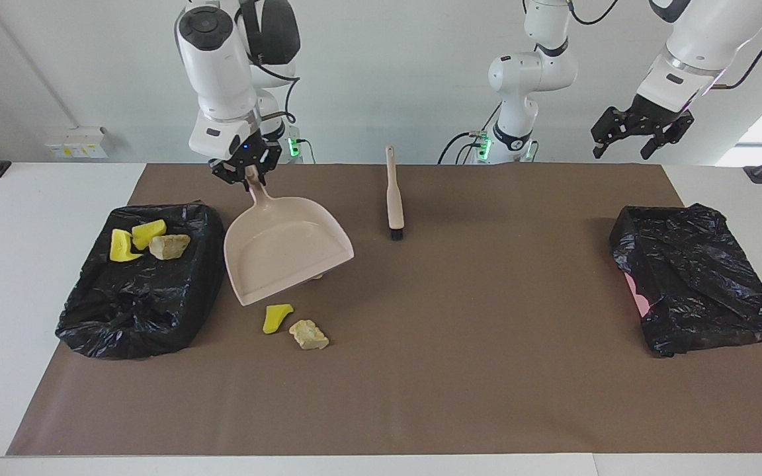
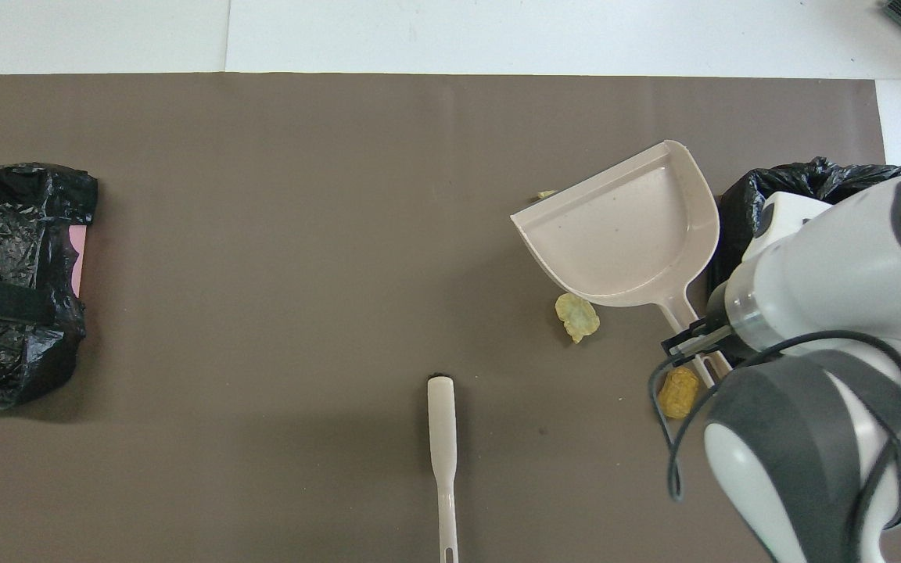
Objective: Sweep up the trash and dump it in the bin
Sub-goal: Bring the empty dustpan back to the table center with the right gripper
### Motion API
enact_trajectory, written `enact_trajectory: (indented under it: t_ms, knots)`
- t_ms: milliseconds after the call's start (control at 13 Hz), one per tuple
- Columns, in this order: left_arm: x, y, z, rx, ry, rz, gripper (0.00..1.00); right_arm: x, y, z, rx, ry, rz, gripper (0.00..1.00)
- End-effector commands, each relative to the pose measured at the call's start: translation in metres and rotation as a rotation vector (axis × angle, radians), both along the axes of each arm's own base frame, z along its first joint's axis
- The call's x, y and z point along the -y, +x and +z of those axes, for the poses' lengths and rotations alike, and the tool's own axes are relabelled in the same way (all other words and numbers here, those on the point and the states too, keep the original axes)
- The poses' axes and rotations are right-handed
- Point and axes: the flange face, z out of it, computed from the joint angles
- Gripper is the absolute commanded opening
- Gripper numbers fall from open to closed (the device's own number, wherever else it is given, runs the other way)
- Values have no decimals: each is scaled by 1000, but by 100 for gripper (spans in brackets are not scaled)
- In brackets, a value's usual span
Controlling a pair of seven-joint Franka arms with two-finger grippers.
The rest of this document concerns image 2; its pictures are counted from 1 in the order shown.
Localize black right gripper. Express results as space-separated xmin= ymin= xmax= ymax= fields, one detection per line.
xmin=660 ymin=301 xmax=735 ymax=367

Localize brown oval sponge piece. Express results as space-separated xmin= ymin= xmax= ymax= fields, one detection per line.
xmin=657 ymin=367 xmax=700 ymax=421

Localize beige plastic dustpan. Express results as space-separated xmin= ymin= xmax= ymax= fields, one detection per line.
xmin=510 ymin=139 xmax=735 ymax=389

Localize beige brush black bristles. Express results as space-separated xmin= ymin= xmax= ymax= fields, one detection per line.
xmin=427 ymin=373 xmax=461 ymax=563

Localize black bag pink bin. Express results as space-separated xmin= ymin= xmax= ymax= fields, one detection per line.
xmin=0 ymin=162 xmax=99 ymax=411

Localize black bag lined bin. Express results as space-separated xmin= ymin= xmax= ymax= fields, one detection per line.
xmin=705 ymin=156 xmax=901 ymax=368

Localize brown table mat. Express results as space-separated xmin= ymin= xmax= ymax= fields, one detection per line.
xmin=0 ymin=73 xmax=901 ymax=563

